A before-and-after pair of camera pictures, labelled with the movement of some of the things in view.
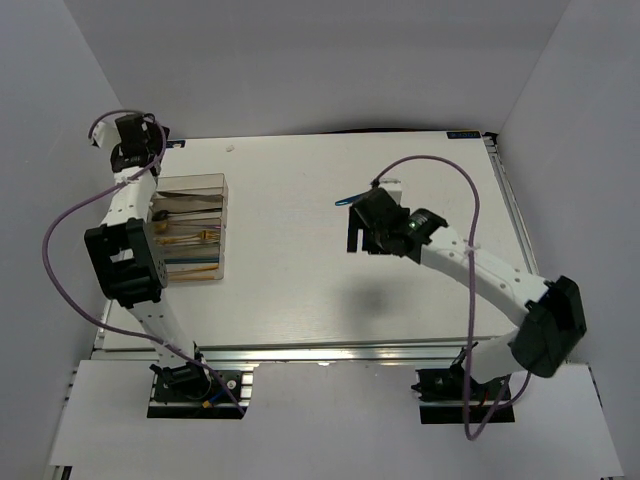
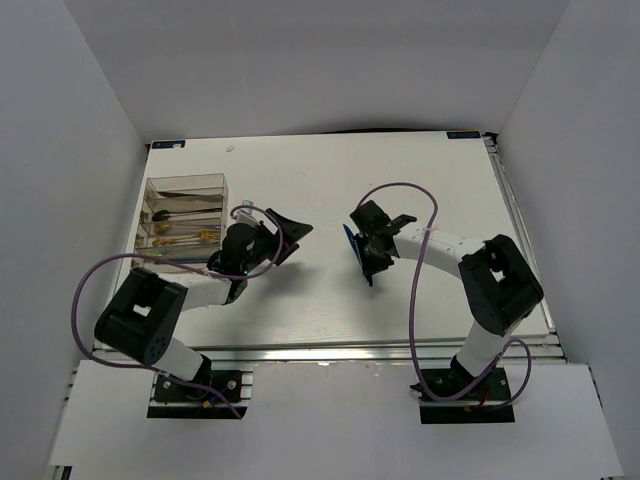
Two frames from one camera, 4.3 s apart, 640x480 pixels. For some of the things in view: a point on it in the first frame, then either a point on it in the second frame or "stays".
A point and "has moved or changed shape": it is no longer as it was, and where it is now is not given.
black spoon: (163, 214) stays
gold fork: (204, 235) stays
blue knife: (347, 200) has moved or changed shape
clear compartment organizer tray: (188, 219) stays
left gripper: (159, 136) to (293, 231)
